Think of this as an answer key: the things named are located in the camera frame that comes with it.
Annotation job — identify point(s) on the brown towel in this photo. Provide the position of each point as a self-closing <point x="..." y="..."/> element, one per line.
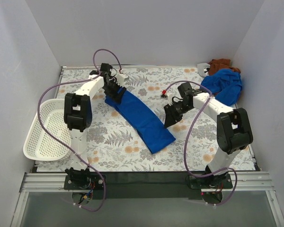
<point x="218" y="64"/>

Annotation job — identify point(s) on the blue towel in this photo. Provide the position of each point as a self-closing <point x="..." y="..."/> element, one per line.
<point x="148" y="126"/>
<point x="226" y="85"/>

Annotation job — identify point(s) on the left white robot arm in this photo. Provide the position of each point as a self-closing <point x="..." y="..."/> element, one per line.
<point x="78" y="110"/>

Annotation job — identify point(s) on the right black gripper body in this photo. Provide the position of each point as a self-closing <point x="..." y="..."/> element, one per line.
<point x="175" y="110"/>

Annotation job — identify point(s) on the white perforated plastic basket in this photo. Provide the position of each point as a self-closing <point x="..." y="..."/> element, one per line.
<point x="40" y="146"/>

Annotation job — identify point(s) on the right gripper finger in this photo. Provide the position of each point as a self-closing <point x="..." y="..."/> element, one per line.
<point x="169" y="111"/>
<point x="169" y="121"/>

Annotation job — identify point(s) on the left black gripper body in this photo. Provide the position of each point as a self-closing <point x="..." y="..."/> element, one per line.
<point x="112" y="87"/>

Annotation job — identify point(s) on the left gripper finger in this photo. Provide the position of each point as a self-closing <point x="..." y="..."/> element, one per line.
<point x="119" y="95"/>
<point x="113" y="96"/>

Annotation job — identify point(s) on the aluminium frame rail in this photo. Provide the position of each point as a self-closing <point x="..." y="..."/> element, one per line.
<point x="54" y="182"/>

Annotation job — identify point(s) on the grey cloth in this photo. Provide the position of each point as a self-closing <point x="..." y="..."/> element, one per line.
<point x="203" y="69"/>

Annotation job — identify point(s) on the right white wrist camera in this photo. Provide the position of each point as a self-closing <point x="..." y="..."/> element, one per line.
<point x="165" y="96"/>

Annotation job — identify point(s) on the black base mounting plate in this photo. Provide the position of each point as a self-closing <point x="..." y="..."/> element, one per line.
<point x="146" y="185"/>

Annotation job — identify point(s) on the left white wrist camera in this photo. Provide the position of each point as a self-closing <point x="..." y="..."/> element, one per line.
<point x="121" y="78"/>

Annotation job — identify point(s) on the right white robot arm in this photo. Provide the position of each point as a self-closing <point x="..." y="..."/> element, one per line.
<point x="233" y="135"/>

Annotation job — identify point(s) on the crumpled blue towel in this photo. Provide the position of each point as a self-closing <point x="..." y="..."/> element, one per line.
<point x="226" y="85"/>

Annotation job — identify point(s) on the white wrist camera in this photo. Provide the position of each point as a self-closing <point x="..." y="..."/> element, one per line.
<point x="121" y="78"/>
<point x="165" y="96"/>

